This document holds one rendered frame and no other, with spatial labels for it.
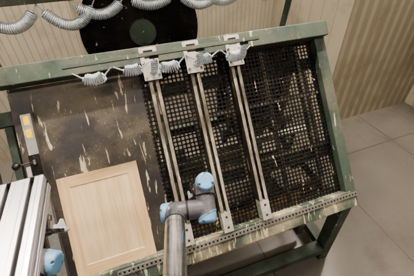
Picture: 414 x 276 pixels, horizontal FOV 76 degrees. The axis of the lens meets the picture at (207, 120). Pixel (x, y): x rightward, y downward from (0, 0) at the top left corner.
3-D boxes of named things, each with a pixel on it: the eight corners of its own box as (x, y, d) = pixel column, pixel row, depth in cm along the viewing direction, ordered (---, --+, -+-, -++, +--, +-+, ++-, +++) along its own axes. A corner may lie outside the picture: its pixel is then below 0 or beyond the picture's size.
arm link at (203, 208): (190, 225, 107) (187, 198, 112) (217, 222, 108) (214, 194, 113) (189, 224, 100) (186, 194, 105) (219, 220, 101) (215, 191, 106)
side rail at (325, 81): (334, 188, 197) (345, 191, 187) (304, 43, 195) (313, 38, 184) (344, 185, 199) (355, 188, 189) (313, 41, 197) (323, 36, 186)
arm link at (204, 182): (196, 192, 103) (194, 170, 107) (194, 197, 113) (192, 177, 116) (217, 190, 104) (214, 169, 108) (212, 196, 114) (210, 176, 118)
